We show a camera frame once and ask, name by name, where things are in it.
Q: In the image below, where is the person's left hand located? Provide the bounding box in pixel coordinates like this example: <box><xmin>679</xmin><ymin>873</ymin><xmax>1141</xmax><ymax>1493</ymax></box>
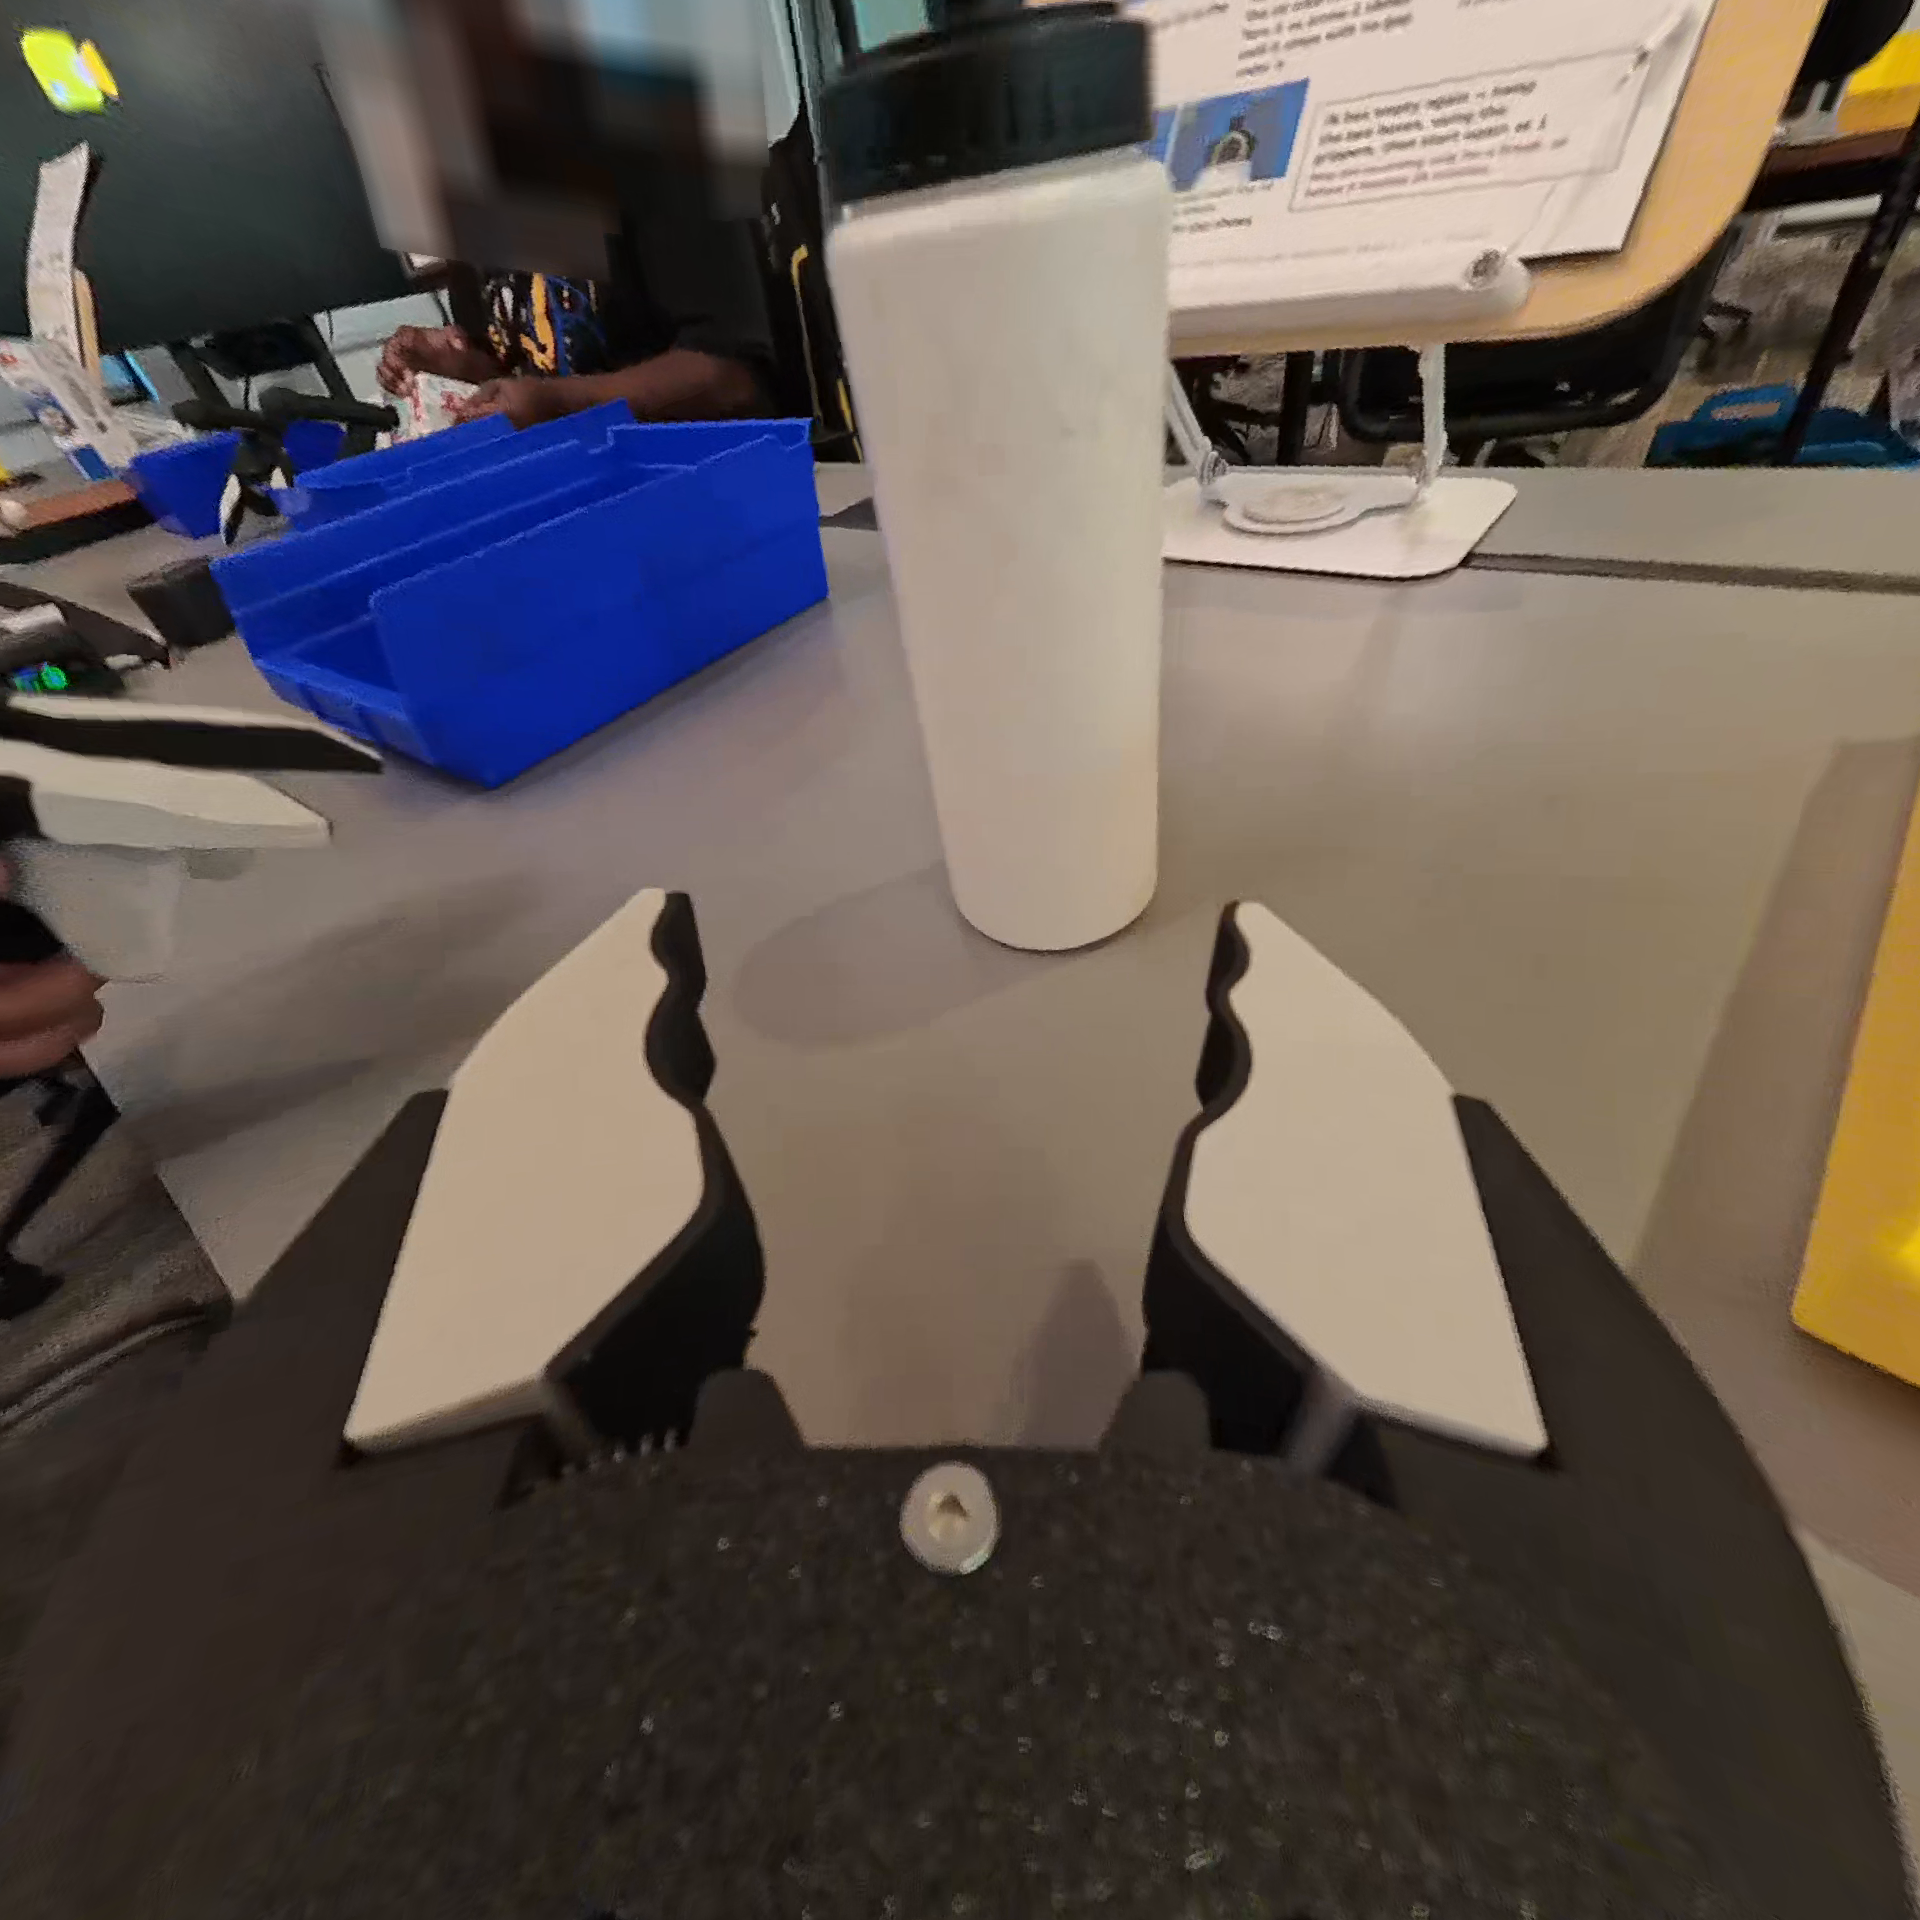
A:
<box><xmin>0</xmin><ymin>942</ymin><xmax>112</xmax><ymax>1083</ymax></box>

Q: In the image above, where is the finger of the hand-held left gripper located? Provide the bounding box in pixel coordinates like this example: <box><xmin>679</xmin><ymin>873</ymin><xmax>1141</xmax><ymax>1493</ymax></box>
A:
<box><xmin>0</xmin><ymin>691</ymin><xmax>388</xmax><ymax>781</ymax></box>
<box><xmin>0</xmin><ymin>764</ymin><xmax>336</xmax><ymax>854</ymax></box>

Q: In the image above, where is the black device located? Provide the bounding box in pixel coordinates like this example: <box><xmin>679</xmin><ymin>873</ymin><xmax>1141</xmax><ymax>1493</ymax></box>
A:
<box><xmin>128</xmin><ymin>556</ymin><xmax>228</xmax><ymax>650</ymax></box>

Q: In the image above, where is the black wall screen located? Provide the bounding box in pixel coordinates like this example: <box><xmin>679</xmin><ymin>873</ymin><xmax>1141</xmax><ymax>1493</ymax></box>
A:
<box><xmin>0</xmin><ymin>0</ymin><xmax>415</xmax><ymax>350</ymax></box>

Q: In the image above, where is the white plastic bottle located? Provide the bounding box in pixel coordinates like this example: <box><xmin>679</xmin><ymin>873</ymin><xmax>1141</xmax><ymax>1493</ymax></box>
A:
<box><xmin>823</xmin><ymin>149</ymin><xmax>1175</xmax><ymax>958</ymax></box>

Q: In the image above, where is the instruction sheet on wooden stand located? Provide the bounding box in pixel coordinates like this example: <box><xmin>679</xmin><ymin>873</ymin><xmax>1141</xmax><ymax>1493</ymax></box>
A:
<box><xmin>1156</xmin><ymin>0</ymin><xmax>1835</xmax><ymax>581</ymax></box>

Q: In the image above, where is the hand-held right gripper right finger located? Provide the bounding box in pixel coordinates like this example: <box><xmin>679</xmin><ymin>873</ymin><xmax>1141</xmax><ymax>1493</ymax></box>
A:
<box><xmin>1142</xmin><ymin>902</ymin><xmax>1551</xmax><ymax>1482</ymax></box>

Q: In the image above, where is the black bottle lid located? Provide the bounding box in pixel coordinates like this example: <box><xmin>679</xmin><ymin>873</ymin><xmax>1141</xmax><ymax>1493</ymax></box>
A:
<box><xmin>813</xmin><ymin>0</ymin><xmax>1156</xmax><ymax>206</ymax></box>

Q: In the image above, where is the blue bag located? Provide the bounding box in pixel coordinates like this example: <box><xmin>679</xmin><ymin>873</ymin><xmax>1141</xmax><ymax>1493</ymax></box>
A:
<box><xmin>1645</xmin><ymin>386</ymin><xmax>1920</xmax><ymax>471</ymax></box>

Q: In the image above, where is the printed instruction sheet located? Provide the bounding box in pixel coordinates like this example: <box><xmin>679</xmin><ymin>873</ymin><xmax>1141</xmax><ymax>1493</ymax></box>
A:
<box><xmin>1156</xmin><ymin>0</ymin><xmax>1719</xmax><ymax>305</ymax></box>

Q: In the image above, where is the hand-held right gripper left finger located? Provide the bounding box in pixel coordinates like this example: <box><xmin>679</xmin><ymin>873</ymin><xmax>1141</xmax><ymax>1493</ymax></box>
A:
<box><xmin>342</xmin><ymin>889</ymin><xmax>766</xmax><ymax>1467</ymax></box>

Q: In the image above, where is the yellow plastic bin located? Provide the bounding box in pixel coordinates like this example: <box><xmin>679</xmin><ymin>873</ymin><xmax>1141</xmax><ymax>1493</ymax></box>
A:
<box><xmin>1788</xmin><ymin>835</ymin><xmax>1920</xmax><ymax>1392</ymax></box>

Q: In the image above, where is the black office chair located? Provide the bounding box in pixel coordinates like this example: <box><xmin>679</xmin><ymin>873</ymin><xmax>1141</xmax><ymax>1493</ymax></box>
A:
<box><xmin>1331</xmin><ymin>232</ymin><xmax>1731</xmax><ymax>453</ymax></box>

